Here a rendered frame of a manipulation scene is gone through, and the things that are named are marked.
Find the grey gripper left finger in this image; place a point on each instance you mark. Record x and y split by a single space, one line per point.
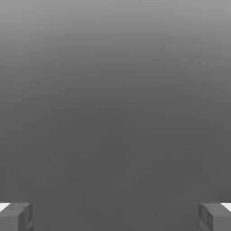
12 219

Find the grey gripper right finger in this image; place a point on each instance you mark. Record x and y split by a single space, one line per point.
217 219

